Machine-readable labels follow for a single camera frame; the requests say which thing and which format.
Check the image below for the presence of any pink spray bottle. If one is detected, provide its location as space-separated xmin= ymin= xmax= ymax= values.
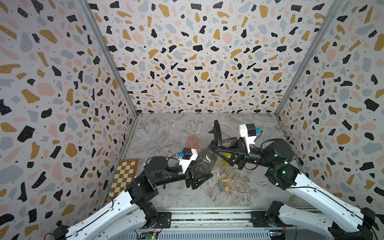
xmin=185 ymin=136 xmax=199 ymax=150

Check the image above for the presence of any orange grey spray nozzle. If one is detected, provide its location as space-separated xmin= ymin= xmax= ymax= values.
xmin=218 ymin=177 xmax=232 ymax=193

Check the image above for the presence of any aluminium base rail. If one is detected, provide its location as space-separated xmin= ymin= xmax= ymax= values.
xmin=119 ymin=207 xmax=326 ymax=240

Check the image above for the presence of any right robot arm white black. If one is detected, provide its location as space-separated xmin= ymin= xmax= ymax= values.
xmin=212 ymin=138 xmax=378 ymax=240

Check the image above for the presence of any black spray nozzle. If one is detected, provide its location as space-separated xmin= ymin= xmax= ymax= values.
xmin=209 ymin=120 xmax=223 ymax=147

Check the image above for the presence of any aluminium corner post left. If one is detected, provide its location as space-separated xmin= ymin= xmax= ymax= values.
xmin=78 ymin=0 xmax=138 ymax=119

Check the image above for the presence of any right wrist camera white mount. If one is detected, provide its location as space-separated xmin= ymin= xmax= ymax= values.
xmin=239 ymin=124 xmax=263 ymax=154

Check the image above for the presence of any yellow spray bottle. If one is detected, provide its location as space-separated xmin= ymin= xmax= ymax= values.
xmin=222 ymin=153 xmax=232 ymax=167

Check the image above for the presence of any aluminium corner post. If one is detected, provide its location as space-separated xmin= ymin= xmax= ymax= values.
xmin=275 ymin=0 xmax=343 ymax=117
xmin=78 ymin=0 xmax=138 ymax=119

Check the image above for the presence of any wooden chessboard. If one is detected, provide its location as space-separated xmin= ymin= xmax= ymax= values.
xmin=109 ymin=159 xmax=140 ymax=198

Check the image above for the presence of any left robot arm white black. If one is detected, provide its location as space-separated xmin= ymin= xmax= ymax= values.
xmin=53 ymin=156 xmax=213 ymax=240

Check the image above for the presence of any aluminium corner post right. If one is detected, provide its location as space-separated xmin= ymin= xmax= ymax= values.
xmin=275 ymin=0 xmax=343 ymax=117

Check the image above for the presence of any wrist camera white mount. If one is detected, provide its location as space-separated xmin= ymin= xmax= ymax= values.
xmin=177 ymin=148 xmax=198 ymax=174
xmin=239 ymin=124 xmax=263 ymax=154

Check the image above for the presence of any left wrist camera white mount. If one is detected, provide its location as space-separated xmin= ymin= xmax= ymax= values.
xmin=177 ymin=148 xmax=198 ymax=174

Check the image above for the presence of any smoky grey spray bottle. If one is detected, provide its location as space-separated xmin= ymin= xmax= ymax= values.
xmin=191 ymin=143 xmax=218 ymax=178

